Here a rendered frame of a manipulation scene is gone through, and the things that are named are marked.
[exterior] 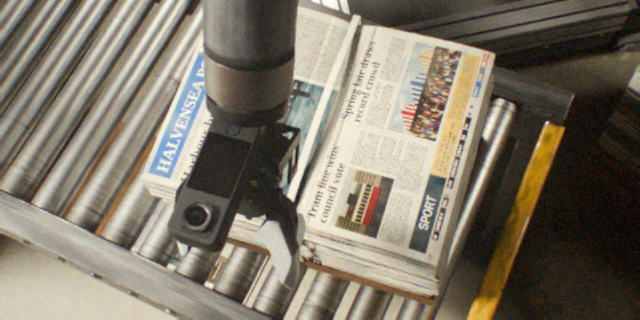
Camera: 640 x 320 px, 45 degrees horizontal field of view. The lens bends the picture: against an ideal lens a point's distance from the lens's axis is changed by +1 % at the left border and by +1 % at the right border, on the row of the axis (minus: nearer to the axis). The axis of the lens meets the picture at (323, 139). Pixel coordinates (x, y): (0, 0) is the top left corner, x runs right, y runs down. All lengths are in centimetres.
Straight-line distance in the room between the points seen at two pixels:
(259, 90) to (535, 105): 68
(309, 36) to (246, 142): 37
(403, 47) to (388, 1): 103
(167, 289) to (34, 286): 101
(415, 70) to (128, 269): 51
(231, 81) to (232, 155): 7
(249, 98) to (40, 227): 68
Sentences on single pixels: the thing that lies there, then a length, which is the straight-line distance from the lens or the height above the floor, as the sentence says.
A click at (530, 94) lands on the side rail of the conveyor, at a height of 80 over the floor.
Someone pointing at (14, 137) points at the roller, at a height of 79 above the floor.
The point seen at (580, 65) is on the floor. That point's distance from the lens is 221.
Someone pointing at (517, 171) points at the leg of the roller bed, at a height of 55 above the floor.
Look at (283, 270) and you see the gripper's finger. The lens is 73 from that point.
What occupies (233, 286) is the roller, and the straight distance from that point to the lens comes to 113.
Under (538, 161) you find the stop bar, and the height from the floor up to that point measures 82.
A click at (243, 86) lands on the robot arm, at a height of 135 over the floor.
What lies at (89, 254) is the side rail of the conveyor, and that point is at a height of 80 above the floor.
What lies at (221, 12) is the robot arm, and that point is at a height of 140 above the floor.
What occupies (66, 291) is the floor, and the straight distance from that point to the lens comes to 209.
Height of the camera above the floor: 187
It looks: 66 degrees down
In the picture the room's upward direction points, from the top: 11 degrees counter-clockwise
